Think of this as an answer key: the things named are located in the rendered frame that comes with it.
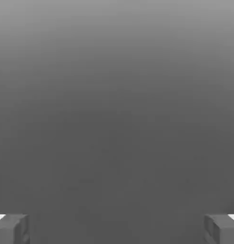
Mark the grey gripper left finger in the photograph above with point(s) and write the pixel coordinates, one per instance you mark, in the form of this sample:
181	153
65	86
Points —
10	229

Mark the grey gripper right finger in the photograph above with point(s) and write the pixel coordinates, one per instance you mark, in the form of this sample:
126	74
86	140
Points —
223	230

